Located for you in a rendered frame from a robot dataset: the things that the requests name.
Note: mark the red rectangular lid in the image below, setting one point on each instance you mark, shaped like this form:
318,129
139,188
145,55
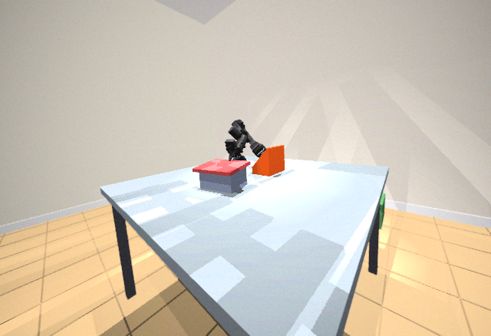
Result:
222,167

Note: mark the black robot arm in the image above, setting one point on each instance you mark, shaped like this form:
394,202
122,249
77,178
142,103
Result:
239,132

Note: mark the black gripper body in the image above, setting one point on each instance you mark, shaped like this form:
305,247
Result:
239,145

